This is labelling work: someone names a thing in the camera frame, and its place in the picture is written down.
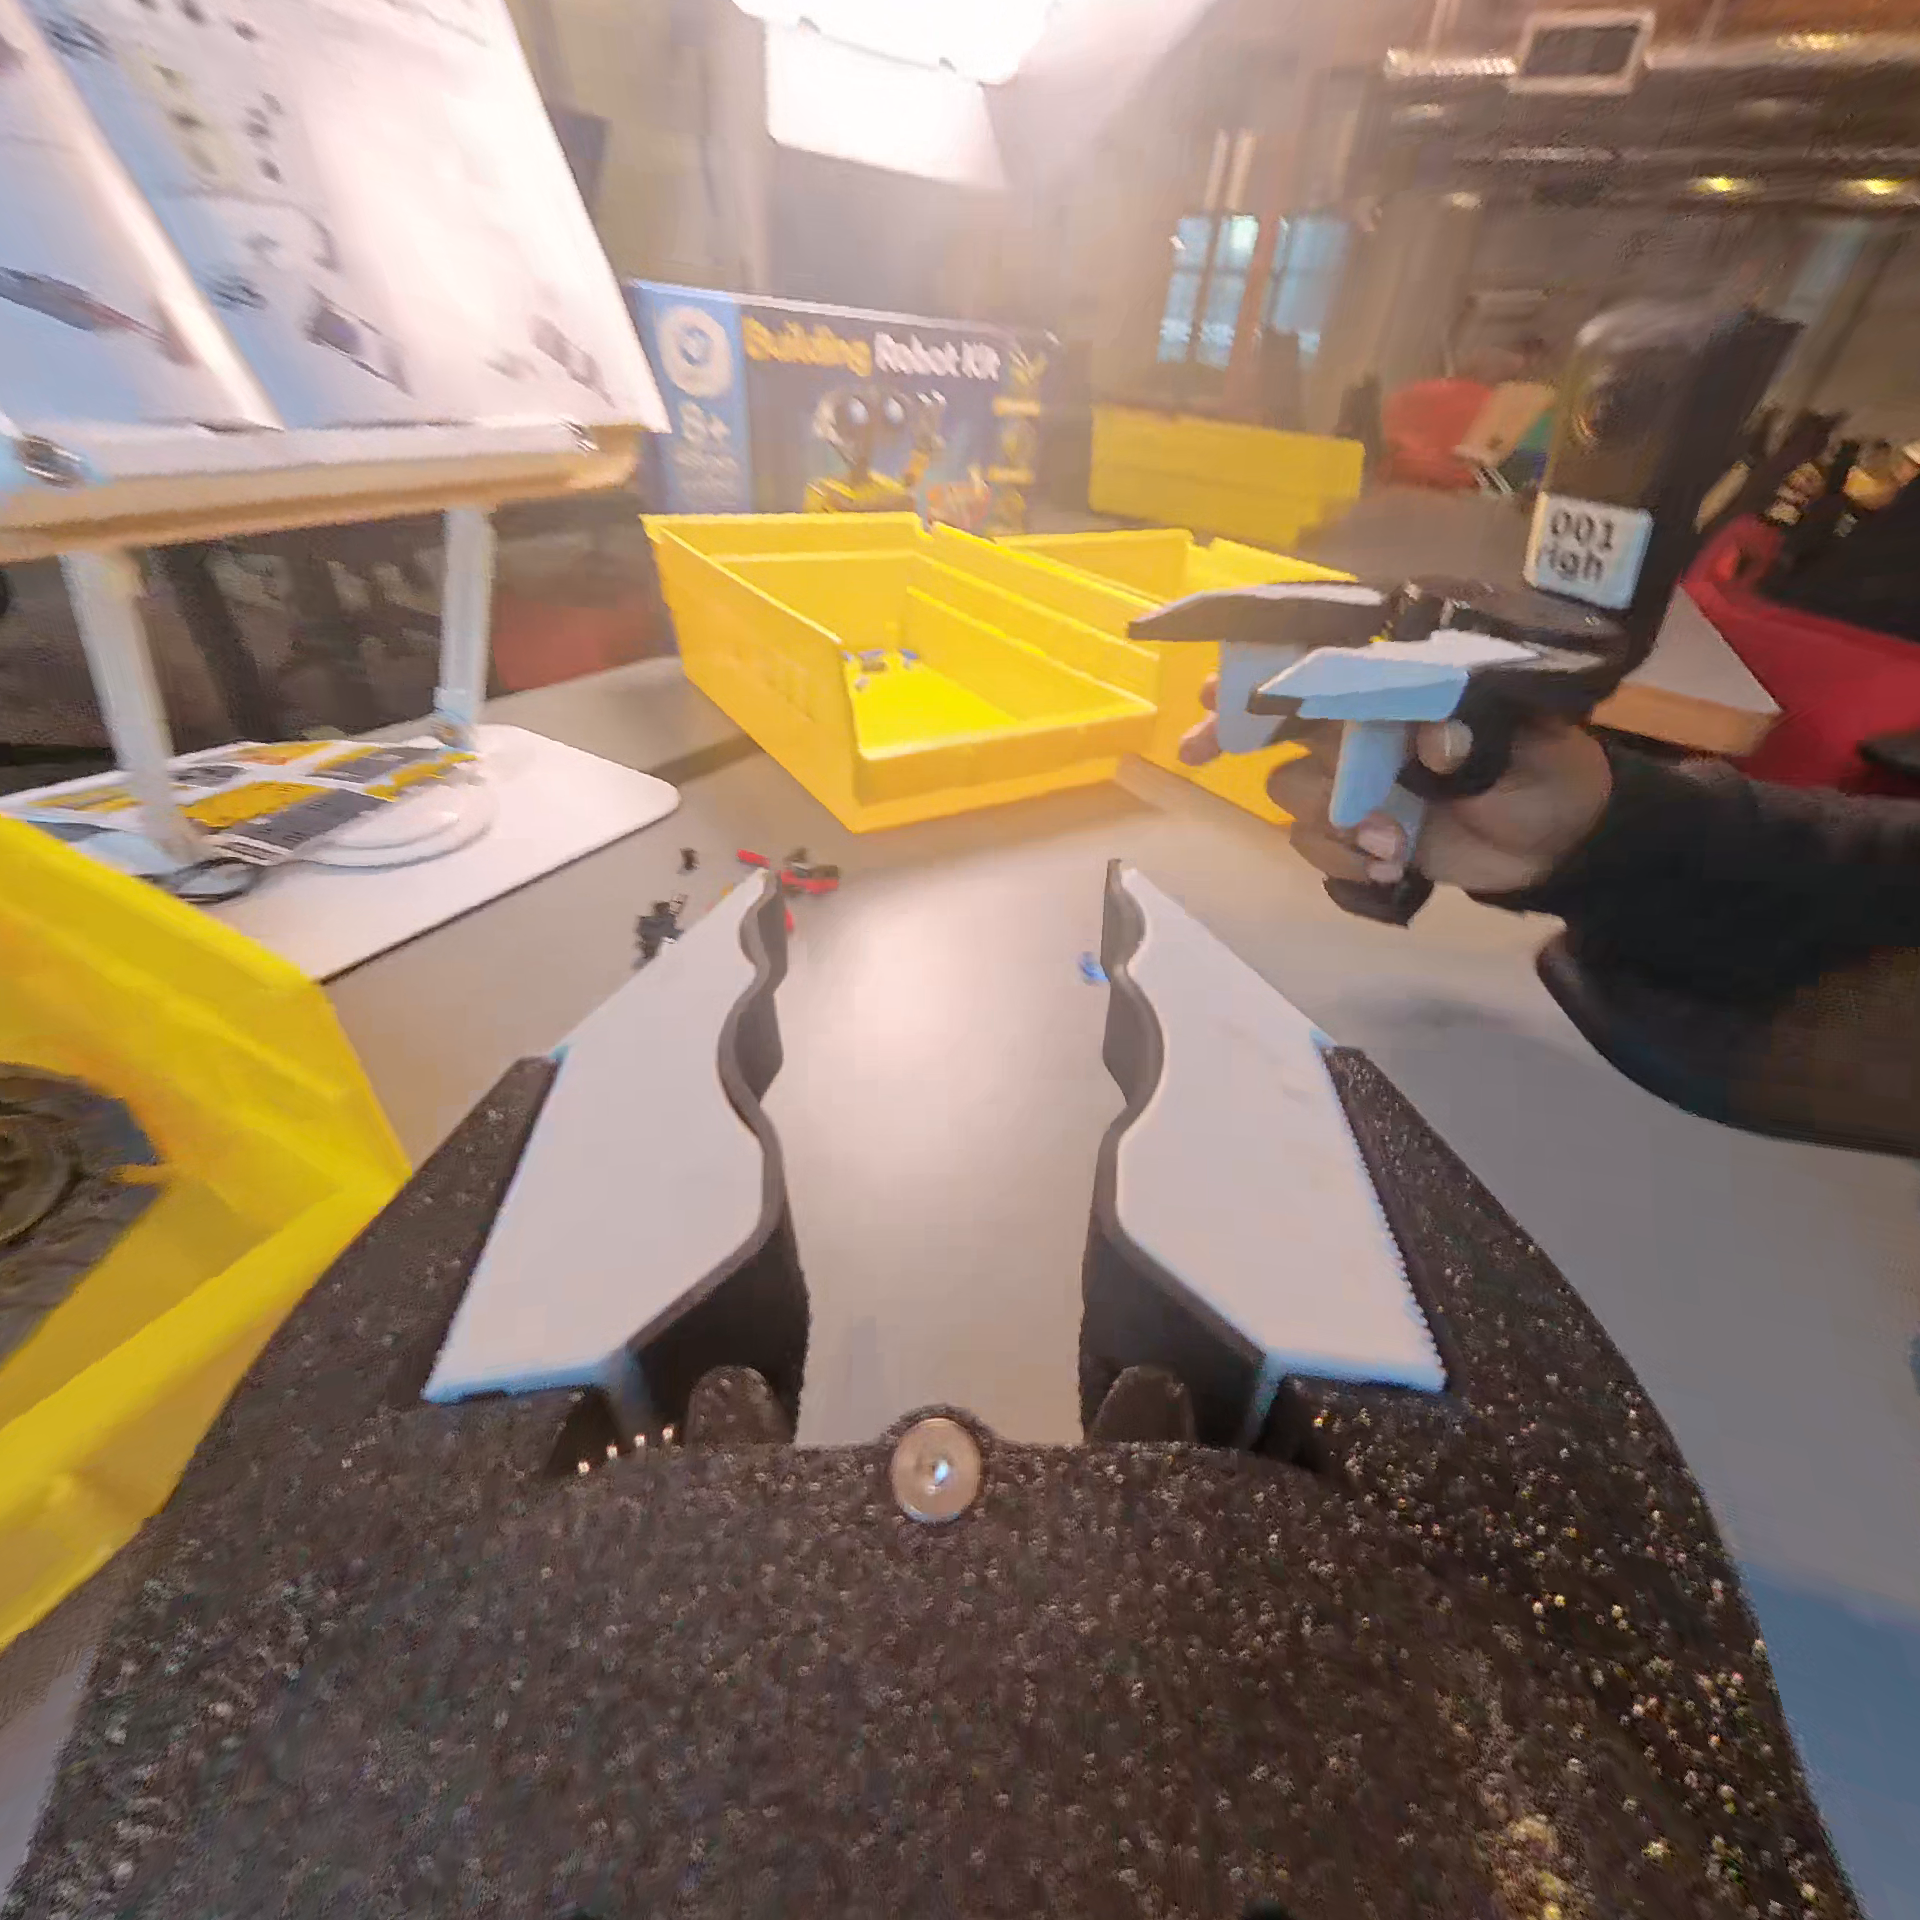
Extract yellow storage bin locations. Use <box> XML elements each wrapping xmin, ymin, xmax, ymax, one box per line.
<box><xmin>1020</xmin><ymin>527</ymin><xmax>1360</xmax><ymax>826</ymax></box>
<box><xmin>0</xmin><ymin>817</ymin><xmax>415</xmax><ymax>1652</ymax></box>
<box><xmin>1087</xmin><ymin>405</ymin><xmax>1370</xmax><ymax>551</ymax></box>
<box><xmin>643</xmin><ymin>511</ymin><xmax>1160</xmax><ymax>837</ymax></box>

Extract grey desk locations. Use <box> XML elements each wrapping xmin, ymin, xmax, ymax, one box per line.
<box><xmin>0</xmin><ymin>495</ymin><xmax>1920</xmax><ymax>1920</ymax></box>

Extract pile of small brick pieces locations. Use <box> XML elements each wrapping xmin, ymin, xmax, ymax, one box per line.
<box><xmin>630</xmin><ymin>843</ymin><xmax>846</xmax><ymax>965</ymax></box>

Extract person's right hand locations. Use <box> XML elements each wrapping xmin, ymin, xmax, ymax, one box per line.
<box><xmin>1176</xmin><ymin>682</ymin><xmax>1616</xmax><ymax>903</ymax></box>

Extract white instruction booklet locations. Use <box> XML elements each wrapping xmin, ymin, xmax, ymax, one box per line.
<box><xmin>0</xmin><ymin>0</ymin><xmax>672</xmax><ymax>442</ymax></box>

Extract yellow printed leaflet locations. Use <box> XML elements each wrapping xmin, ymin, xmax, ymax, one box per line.
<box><xmin>0</xmin><ymin>735</ymin><xmax>484</xmax><ymax>866</ymax></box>

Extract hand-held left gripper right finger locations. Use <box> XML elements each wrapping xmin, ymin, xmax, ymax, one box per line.
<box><xmin>1094</xmin><ymin>861</ymin><xmax>1448</xmax><ymax>1396</ymax></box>

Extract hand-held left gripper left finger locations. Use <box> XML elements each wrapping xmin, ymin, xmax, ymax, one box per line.
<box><xmin>423</xmin><ymin>873</ymin><xmax>794</xmax><ymax>1403</ymax></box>

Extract red plastic container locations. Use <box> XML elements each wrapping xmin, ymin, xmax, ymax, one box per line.
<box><xmin>1679</xmin><ymin>515</ymin><xmax>1920</xmax><ymax>799</ymax></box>

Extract large paned window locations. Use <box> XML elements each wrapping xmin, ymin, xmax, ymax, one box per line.
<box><xmin>1154</xmin><ymin>211</ymin><xmax>1355</xmax><ymax>380</ymax></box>

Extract blue robot kit box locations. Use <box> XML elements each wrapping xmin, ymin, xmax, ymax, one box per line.
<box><xmin>627</xmin><ymin>279</ymin><xmax>1061</xmax><ymax>527</ymax></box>

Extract wooden edged table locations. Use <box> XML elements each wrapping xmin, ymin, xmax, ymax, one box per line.
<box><xmin>1590</xmin><ymin>585</ymin><xmax>1788</xmax><ymax>762</ymax></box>

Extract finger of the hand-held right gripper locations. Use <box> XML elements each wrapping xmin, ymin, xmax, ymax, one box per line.
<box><xmin>1124</xmin><ymin>585</ymin><xmax>1391</xmax><ymax>755</ymax></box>
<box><xmin>1246</xmin><ymin>631</ymin><xmax>1514</xmax><ymax>837</ymax></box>

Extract bright light panel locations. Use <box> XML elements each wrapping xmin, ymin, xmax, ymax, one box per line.
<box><xmin>731</xmin><ymin>0</ymin><xmax>1056</xmax><ymax>191</ymax></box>

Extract white booklet stand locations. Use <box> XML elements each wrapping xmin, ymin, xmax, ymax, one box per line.
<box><xmin>0</xmin><ymin>423</ymin><xmax>648</xmax><ymax>866</ymax></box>

